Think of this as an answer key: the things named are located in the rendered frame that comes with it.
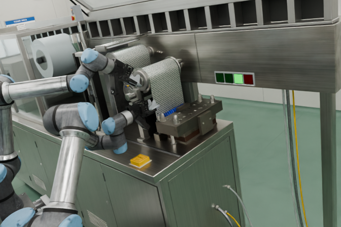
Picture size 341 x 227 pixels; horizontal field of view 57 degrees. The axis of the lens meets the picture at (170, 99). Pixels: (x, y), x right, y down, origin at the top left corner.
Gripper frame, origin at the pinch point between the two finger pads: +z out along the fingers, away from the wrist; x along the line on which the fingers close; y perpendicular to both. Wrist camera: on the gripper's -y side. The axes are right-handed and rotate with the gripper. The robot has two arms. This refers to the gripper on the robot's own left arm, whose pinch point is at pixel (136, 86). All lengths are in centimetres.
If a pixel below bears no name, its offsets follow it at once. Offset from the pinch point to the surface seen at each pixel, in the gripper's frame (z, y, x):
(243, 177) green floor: 160, -26, 12
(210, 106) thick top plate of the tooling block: 35.9, 3.8, -24.3
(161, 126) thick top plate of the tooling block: 14.1, -16.7, -13.7
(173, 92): 22.9, 5.2, -5.4
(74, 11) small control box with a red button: -25, 37, 53
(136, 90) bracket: 2.3, -2.1, 2.1
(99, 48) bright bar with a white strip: -12.5, 16.7, 29.3
